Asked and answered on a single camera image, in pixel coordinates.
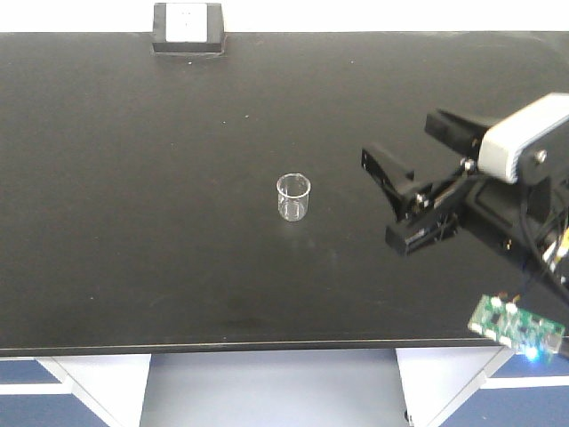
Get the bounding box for white socket in black box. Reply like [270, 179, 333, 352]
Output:
[152, 3, 226, 56]

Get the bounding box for blue cabinet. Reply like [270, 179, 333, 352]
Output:
[1, 354, 151, 426]
[396, 347, 568, 426]

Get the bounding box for clear glass beaker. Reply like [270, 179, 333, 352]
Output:
[276, 173, 311, 222]

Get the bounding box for blue cabinet left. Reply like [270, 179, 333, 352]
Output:
[1, 354, 151, 426]

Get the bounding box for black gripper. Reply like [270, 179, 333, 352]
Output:
[361, 109, 568, 302]

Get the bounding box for green circuit board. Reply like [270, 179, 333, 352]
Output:
[468, 294, 568, 363]

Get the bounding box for blue cabinet right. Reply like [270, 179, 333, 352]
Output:
[396, 347, 568, 426]

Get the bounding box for black cables on gripper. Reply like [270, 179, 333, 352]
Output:
[517, 177, 569, 303]

